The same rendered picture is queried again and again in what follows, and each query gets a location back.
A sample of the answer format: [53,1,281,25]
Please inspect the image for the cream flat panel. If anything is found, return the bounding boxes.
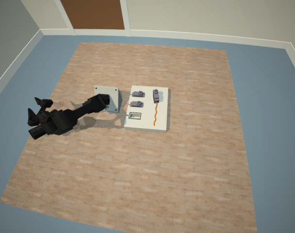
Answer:
[124,85,168,133]

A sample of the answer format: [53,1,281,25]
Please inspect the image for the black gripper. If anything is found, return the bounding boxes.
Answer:
[27,97,53,126]

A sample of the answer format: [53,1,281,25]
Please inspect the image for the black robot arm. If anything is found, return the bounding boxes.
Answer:
[28,94,110,140]

